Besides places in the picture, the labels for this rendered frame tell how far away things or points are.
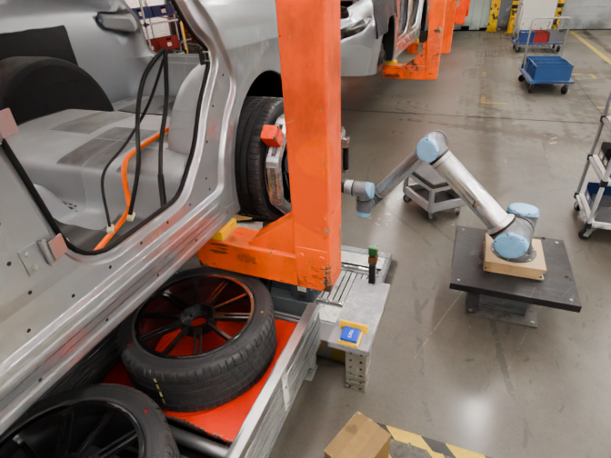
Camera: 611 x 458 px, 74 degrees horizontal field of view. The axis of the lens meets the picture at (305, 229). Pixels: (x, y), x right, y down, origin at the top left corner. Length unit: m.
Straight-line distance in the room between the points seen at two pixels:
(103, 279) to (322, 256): 0.81
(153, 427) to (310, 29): 1.34
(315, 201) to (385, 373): 1.02
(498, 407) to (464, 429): 0.21
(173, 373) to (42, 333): 0.50
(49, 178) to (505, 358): 2.45
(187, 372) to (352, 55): 3.66
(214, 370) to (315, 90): 1.05
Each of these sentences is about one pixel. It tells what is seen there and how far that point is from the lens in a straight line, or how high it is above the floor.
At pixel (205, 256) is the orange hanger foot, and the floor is 0.58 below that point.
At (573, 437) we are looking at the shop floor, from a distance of 2.22.
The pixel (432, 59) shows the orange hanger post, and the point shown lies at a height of 0.76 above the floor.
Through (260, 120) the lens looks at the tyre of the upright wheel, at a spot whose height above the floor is 1.13.
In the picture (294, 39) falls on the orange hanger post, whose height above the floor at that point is 1.53.
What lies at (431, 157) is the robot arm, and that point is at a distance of 2.09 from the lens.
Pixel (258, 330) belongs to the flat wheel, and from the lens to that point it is 1.68.
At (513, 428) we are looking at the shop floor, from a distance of 2.14.
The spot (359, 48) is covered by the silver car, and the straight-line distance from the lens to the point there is 4.57.
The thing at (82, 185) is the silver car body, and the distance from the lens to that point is 2.19.
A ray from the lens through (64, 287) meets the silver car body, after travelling 1.34.
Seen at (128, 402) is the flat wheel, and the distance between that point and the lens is 1.61.
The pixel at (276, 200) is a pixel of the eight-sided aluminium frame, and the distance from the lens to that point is 2.02.
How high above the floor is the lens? 1.70
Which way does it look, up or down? 32 degrees down
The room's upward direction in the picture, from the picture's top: 3 degrees counter-clockwise
